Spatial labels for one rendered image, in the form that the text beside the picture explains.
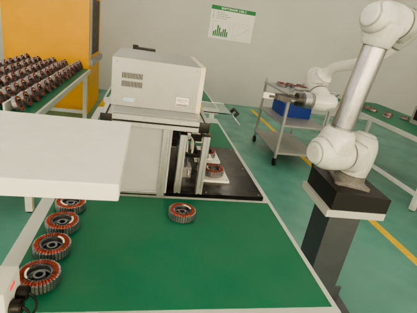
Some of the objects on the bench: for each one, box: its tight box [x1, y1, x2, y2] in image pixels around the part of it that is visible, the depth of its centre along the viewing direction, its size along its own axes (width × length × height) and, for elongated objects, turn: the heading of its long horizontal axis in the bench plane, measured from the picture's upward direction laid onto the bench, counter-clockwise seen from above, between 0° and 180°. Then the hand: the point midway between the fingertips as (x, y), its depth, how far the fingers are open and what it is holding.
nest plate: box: [197, 168, 229, 183], centre depth 169 cm, size 15×15×1 cm
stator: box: [168, 202, 196, 224], centre depth 132 cm, size 11×11×4 cm
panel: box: [164, 130, 173, 193], centre depth 169 cm, size 1×66×30 cm, turn 169°
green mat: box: [19, 196, 332, 313], centre depth 118 cm, size 94×61×1 cm, turn 79°
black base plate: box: [165, 144, 263, 201], centre depth 180 cm, size 47×64×2 cm
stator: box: [205, 163, 224, 178], centre depth 168 cm, size 11×11×4 cm
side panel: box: [120, 127, 171, 198], centre depth 137 cm, size 28×3×32 cm, turn 79°
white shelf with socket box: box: [0, 111, 132, 313], centre depth 78 cm, size 35×37×46 cm
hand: (268, 95), depth 178 cm, fingers closed
